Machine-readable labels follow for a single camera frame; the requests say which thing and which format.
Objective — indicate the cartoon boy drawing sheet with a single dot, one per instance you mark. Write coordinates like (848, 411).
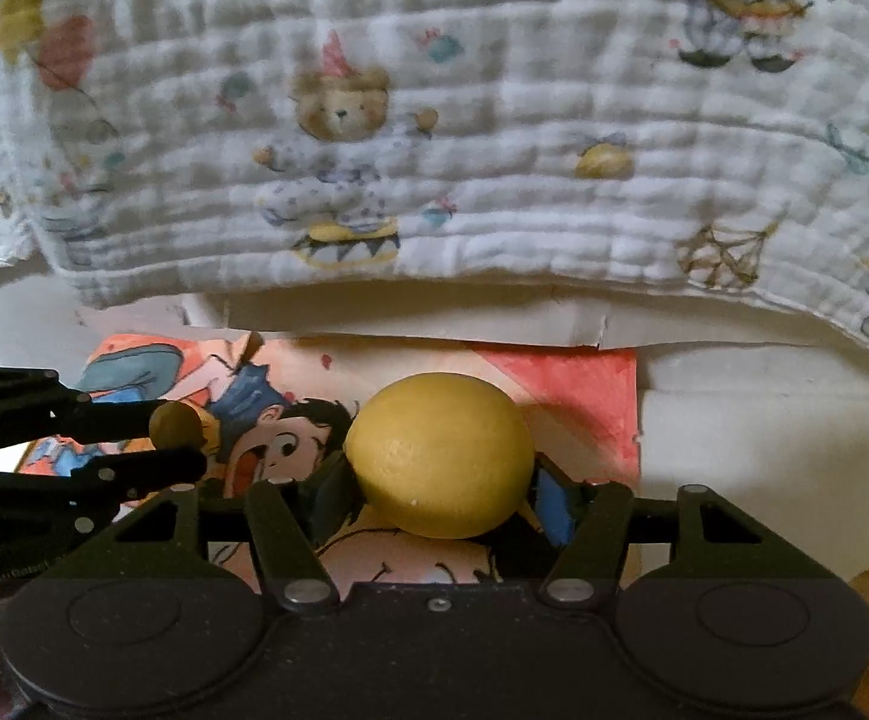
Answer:
(292, 382)

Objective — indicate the small brown fruit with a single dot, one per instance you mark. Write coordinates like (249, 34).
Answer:
(179, 426)

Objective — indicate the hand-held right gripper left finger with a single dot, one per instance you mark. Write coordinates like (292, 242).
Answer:
(329, 496)

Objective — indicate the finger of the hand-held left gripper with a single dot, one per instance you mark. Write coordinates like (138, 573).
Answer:
(104, 418)
(149, 469)

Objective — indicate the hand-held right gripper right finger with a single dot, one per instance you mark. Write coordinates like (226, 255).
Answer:
(554, 504)

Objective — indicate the yellow lemon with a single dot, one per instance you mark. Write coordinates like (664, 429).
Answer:
(438, 457)

